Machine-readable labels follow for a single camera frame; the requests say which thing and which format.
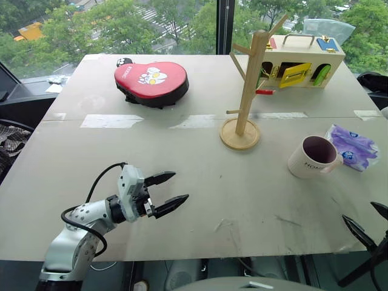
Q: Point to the black bag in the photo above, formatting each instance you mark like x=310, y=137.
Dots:
x=374, y=83

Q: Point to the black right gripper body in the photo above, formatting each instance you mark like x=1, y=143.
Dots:
x=382, y=251

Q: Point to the crumpled white paper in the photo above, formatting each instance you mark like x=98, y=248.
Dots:
x=57, y=79

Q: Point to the black window frame post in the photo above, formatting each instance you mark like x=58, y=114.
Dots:
x=225, y=27

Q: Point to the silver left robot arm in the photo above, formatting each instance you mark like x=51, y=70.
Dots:
x=88, y=212

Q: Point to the grey rounded robot torso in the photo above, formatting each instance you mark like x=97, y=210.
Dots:
x=227, y=285

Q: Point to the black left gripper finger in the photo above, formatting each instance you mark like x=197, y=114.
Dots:
x=160, y=177
x=171, y=204

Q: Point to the red heart-shaped punch pad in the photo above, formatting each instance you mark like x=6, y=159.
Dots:
x=151, y=82

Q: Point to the dark rounded shape under table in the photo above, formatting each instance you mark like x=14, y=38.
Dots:
x=185, y=272

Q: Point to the purple tissue pack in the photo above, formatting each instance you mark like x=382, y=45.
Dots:
x=357, y=145

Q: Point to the wooden lock box with doors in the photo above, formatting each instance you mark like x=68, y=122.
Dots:
x=330, y=63

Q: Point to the clear plastic bag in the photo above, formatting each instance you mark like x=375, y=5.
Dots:
x=330, y=30

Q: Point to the white mug maroon inside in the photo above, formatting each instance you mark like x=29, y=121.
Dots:
x=303, y=166

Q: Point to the wooden mug tree stand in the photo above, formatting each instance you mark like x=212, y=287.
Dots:
x=247, y=91

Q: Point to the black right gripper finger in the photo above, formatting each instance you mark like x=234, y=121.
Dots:
x=382, y=209
x=359, y=230

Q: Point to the short white tape strip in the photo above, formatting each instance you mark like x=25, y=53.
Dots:
x=57, y=116
x=368, y=114

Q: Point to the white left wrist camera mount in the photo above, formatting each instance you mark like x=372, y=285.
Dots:
x=128, y=182

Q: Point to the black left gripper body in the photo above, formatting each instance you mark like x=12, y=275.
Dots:
x=144, y=201

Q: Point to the plaid cloth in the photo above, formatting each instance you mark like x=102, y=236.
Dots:
x=12, y=142

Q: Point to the long white tape strip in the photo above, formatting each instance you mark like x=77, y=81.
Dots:
x=282, y=115
x=109, y=121
x=197, y=121

